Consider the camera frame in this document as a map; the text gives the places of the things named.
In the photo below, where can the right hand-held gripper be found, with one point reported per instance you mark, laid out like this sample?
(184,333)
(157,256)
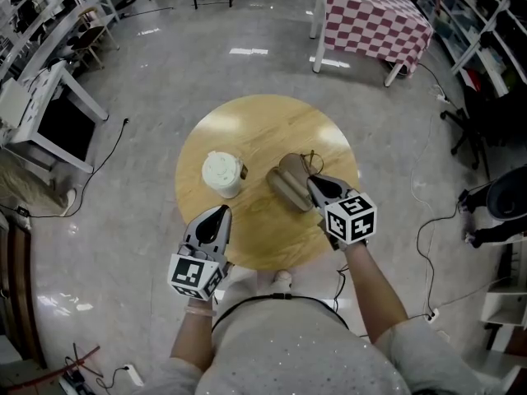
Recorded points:
(350,218)

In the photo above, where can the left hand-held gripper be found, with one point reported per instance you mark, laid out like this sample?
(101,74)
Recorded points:
(193,272)

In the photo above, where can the thin-framed glasses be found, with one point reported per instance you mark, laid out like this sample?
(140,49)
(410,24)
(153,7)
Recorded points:
(309,159)

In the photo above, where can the brown glasses case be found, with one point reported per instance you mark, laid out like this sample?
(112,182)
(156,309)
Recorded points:
(288,183)

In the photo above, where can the person's right forearm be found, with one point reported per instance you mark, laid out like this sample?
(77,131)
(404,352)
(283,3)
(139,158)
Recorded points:
(376,294)

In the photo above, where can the person's left forearm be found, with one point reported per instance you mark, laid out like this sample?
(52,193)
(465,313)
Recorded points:
(193,335)

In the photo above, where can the white lidded cup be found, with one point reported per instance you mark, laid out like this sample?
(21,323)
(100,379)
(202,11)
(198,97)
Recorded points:
(222,173)

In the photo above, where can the person's shoe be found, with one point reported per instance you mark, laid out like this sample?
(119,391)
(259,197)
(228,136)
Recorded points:
(283,277)

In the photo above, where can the white power strip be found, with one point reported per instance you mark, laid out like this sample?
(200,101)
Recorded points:
(133,375)
(439,94)
(432,315)

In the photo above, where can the person's light grey top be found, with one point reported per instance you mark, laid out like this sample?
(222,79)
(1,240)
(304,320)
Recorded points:
(296,352)

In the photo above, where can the black office chair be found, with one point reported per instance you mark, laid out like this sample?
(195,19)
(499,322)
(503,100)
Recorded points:
(477,130)

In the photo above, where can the red checkered tablecloth table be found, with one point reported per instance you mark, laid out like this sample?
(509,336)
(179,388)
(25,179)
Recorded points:
(370,19)

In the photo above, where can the black round bin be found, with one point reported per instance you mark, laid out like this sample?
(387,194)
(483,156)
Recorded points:
(508,198)

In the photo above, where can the white desk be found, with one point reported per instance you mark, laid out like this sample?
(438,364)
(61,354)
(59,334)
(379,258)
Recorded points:
(49,109)

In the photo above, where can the brown wooden door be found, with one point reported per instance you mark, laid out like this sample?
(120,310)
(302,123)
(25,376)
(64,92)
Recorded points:
(18,294)

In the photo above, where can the red sticks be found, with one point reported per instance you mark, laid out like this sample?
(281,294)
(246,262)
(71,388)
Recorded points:
(62,366)

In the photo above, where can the white low shelf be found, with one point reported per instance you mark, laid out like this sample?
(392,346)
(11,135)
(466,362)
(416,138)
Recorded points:
(504,307)

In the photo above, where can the wooden chair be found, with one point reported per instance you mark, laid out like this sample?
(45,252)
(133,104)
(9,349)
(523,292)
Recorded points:
(88,35)

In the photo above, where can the white storage shelving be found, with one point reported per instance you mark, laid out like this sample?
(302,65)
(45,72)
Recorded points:
(481,23)

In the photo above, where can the white wall shelving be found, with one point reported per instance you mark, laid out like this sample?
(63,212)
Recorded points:
(37,10)

